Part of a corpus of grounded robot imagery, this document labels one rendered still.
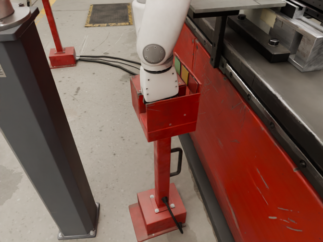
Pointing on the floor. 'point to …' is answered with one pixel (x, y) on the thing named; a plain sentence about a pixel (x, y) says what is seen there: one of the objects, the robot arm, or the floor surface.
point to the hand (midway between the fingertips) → (162, 109)
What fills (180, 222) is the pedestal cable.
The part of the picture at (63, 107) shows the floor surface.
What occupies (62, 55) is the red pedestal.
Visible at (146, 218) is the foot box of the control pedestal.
